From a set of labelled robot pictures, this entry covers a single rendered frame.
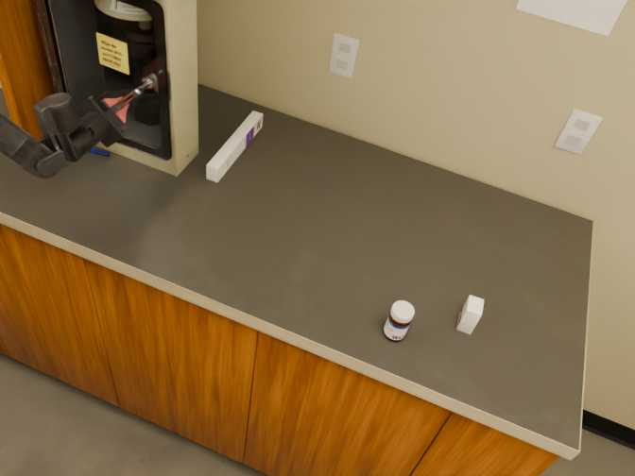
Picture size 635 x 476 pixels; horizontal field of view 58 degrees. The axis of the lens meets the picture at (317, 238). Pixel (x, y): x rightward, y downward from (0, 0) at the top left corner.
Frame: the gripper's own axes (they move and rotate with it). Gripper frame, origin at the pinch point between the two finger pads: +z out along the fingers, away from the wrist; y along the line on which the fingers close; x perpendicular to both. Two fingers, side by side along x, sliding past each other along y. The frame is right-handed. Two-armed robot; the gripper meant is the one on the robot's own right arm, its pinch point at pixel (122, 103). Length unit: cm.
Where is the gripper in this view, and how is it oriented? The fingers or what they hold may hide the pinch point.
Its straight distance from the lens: 138.3
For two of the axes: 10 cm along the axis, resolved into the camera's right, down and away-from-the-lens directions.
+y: -5.6, -7.2, -4.0
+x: -7.6, 2.6, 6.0
